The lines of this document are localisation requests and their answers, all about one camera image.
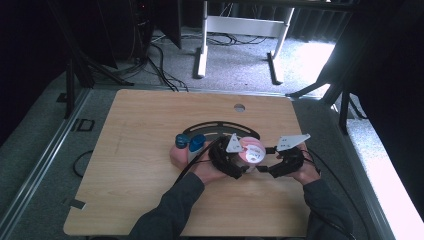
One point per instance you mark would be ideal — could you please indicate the grey tape piece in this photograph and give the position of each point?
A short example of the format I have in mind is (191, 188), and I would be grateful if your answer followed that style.
(76, 203)

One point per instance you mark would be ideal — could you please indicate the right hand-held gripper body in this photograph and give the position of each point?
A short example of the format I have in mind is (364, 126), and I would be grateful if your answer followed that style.
(288, 160)

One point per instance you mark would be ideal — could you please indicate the pink cup with lid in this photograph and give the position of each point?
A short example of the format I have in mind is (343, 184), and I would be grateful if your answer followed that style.
(255, 155)

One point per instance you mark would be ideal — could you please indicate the person's left hand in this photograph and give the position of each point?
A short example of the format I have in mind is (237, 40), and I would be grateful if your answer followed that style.
(206, 171)

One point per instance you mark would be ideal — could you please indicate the pink bottle with dark cap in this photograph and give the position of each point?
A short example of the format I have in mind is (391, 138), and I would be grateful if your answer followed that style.
(181, 156)

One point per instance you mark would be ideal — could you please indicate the blue cup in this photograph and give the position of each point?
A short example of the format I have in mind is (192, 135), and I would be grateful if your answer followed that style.
(196, 143)

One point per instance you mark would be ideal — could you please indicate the black computer tower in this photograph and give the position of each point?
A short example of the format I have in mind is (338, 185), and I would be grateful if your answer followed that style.
(141, 30)

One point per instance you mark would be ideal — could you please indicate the black metal stand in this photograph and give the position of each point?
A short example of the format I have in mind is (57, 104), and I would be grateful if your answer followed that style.
(70, 83)
(343, 103)

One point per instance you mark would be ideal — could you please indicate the black fan-shaped tray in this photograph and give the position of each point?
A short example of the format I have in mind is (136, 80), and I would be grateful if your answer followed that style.
(216, 127)

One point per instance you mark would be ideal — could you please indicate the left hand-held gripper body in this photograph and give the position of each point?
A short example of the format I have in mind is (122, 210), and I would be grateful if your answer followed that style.
(221, 160)

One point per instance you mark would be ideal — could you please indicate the aluminium floor rail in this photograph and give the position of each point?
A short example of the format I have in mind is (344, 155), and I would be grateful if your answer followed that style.
(370, 180)
(43, 156)

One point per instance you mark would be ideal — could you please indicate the person's right hand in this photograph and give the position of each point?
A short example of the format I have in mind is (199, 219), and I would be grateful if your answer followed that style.
(306, 171)

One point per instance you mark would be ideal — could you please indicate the white desk frame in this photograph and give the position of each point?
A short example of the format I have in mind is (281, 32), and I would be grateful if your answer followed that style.
(246, 26)

